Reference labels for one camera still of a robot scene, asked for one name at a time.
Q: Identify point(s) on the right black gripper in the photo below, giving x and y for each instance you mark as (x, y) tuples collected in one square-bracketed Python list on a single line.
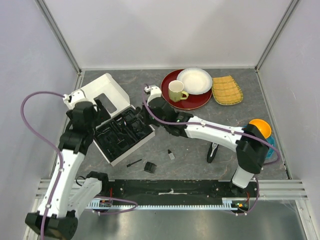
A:
[(144, 116)]

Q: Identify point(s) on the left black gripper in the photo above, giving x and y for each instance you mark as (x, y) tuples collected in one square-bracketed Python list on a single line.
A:
[(103, 112)]

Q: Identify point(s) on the white clipper kit box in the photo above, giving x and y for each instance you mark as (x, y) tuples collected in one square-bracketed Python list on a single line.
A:
[(124, 132)]

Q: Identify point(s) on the small oil bottle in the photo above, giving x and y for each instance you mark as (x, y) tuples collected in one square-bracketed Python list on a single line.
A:
[(170, 154)]

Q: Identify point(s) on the black cleaning brush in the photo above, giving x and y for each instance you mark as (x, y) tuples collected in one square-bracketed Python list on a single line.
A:
[(132, 163)]

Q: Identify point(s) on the black comb guard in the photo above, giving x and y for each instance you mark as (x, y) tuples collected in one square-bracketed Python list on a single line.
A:
[(150, 167)]

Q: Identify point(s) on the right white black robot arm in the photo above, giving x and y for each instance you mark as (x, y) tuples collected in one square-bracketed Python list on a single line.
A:
[(250, 146)]

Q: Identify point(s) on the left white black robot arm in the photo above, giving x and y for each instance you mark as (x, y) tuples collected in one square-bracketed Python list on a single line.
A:
[(57, 215)]

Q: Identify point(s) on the black silver hair clipper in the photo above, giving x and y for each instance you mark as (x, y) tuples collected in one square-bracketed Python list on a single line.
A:
[(212, 151)]

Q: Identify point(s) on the yellow-green mug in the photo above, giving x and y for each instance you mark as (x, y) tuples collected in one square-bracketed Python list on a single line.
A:
[(176, 91)]

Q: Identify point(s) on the red round plate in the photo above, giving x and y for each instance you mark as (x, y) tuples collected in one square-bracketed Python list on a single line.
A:
[(192, 102)]

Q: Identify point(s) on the white paper plate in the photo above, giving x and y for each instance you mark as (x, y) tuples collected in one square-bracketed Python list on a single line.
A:
[(196, 80)]

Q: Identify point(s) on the woven bamboo tray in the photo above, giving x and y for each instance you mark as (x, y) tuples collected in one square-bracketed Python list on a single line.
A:
[(226, 91)]

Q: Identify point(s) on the orange bowl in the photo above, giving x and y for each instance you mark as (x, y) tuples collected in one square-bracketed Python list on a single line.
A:
[(263, 127)]

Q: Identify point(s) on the white cable duct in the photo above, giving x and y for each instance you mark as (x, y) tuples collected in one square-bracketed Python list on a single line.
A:
[(98, 205)]

